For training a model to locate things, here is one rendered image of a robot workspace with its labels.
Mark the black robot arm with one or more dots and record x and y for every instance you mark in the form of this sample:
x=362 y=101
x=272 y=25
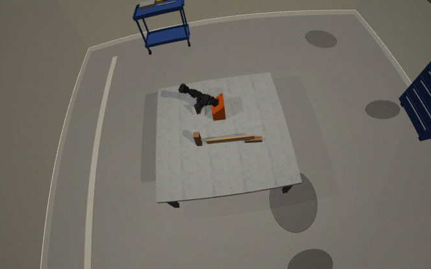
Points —
x=205 y=98

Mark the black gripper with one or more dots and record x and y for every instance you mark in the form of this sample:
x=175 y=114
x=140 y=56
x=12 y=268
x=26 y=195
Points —
x=198 y=106

